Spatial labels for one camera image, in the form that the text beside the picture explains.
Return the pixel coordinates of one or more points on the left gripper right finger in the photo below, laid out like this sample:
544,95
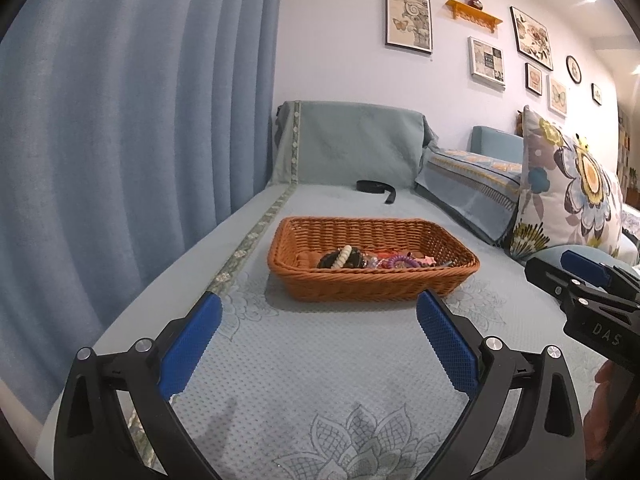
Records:
544,440

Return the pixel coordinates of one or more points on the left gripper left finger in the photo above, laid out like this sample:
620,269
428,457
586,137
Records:
92,439

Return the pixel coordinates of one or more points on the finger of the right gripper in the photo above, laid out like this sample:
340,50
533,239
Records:
599,274
557,282

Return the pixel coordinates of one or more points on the person right hand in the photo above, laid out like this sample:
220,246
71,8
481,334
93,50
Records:
597,420

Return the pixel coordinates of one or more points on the teal bolster cushion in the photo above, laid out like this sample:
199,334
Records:
626,258

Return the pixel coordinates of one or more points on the floral throw pillow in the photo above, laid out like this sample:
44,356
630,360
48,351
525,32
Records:
566,196

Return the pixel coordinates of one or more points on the striped blue pillow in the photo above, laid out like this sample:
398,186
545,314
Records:
479,191

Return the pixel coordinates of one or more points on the teal sofa back cushion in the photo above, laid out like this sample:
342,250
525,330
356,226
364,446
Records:
496,144

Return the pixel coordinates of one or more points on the tiny framed picture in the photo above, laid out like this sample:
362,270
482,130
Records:
596,94

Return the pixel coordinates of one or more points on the framed butterfly picture right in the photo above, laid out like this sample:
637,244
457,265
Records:
557,97

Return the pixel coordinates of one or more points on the orange wicker basket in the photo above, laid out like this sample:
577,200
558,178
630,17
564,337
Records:
392,247

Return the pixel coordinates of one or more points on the small red framed picture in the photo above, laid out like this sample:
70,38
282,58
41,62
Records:
534,79

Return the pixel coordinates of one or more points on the white framed collage picture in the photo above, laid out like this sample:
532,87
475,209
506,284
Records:
486,63

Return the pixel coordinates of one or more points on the framed flower picture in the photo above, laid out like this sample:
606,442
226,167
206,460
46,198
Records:
532,38

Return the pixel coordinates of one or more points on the teal blanket over headboard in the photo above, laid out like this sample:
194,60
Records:
340,143

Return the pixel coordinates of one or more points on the large framed butterfly picture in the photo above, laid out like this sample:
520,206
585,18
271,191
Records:
409,25

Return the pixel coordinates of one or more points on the blue curtain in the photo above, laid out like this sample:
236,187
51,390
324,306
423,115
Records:
129,130

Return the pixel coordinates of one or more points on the orange wall shelf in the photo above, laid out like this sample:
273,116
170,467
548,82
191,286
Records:
476,16

